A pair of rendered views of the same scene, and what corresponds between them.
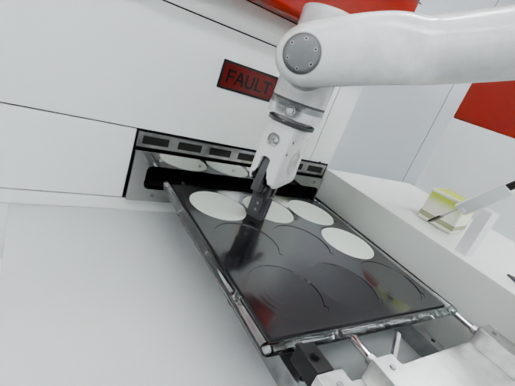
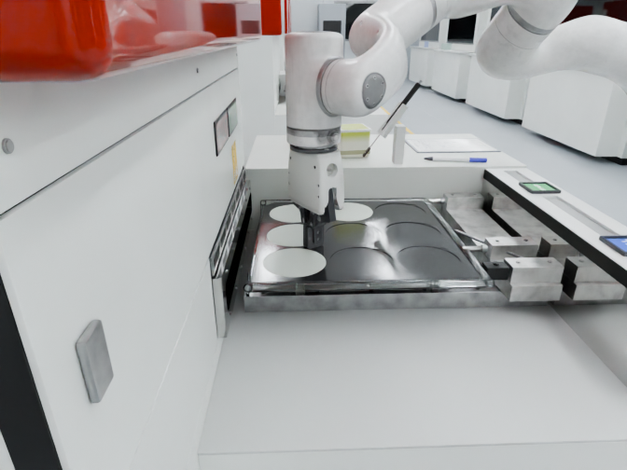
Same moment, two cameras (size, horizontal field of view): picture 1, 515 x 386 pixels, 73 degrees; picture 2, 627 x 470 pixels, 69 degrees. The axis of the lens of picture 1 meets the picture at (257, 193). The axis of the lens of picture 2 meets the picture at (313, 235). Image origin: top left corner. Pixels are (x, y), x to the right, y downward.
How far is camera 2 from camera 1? 0.60 m
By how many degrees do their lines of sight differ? 51
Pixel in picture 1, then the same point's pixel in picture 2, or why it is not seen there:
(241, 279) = (420, 275)
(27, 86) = (177, 303)
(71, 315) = (410, 399)
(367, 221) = not seen: hidden behind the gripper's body
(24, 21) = (162, 228)
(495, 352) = (462, 203)
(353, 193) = not seen: hidden behind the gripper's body
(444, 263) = (397, 176)
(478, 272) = (421, 168)
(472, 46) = (411, 29)
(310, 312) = (449, 255)
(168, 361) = (452, 352)
